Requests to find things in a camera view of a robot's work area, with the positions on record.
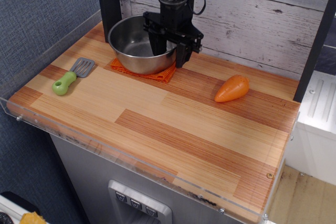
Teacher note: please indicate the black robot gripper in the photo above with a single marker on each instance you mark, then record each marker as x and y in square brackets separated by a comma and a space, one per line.
[173, 23]

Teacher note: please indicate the stainless steel pot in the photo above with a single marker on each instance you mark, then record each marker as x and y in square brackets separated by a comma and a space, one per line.
[132, 46]

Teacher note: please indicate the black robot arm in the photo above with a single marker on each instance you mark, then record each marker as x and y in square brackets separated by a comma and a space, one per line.
[174, 23]

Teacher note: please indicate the orange folded cloth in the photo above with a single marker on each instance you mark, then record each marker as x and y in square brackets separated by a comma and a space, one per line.
[163, 76]

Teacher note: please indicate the orange plastic carrot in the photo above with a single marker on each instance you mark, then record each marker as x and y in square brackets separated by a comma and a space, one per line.
[235, 87]

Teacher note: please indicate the clear acrylic table guard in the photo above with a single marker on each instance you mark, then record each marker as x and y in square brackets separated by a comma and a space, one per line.
[232, 149]

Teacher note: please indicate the grey toy fridge cabinet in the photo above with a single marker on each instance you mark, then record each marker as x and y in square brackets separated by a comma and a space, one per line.
[91, 165]

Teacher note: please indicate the silver dispenser button panel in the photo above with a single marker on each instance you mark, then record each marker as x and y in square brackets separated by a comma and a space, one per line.
[131, 206]

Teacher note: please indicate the white toy sink counter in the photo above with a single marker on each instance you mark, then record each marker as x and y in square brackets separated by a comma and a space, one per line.
[311, 148]

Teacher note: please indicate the yellow object bottom left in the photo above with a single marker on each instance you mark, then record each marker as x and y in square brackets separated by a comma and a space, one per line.
[32, 218]

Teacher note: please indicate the green handled grey spatula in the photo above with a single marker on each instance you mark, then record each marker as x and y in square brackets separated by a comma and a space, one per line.
[80, 69]

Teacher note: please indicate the black right frame post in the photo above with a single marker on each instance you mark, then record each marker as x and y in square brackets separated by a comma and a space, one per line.
[316, 48]

